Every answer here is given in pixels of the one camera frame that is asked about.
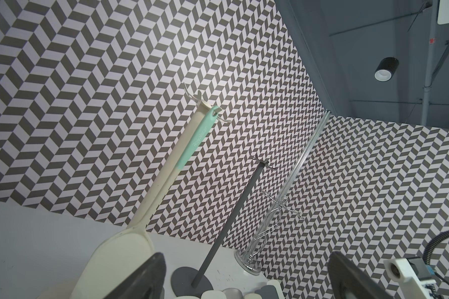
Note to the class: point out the cream turner mint handle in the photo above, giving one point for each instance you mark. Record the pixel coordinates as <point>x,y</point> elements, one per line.
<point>252,296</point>

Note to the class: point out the cream spoon brown handle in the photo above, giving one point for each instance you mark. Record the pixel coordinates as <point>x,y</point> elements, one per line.
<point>213,294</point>

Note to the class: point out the cream slotted turner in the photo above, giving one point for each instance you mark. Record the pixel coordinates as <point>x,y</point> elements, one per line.
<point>106,268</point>

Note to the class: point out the black ceiling spotlight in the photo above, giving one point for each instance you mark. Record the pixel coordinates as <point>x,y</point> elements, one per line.
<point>386,69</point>

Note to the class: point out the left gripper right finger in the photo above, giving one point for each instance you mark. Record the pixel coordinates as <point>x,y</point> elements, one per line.
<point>349,282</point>

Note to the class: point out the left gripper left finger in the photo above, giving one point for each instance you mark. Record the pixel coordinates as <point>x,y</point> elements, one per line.
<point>144,283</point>

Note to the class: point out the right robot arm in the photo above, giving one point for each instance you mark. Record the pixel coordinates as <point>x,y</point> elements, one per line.
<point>429,249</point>

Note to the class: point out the cream spatula wooden handle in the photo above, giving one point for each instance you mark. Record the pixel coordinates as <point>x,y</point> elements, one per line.
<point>277,285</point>

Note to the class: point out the grey turner mint handle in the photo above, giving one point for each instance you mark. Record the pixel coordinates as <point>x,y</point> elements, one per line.
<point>267,292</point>

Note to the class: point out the cream utensil rack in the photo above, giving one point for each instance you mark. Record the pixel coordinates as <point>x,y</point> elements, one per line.
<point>201,123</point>

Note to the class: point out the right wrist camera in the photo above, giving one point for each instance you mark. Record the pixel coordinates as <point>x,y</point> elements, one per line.
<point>414,277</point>

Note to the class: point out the cream spatula light wood handle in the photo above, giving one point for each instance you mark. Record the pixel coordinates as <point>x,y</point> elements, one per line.
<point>187,297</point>

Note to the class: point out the dark grey utensil rack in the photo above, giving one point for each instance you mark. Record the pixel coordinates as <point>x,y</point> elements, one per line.
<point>187,281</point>

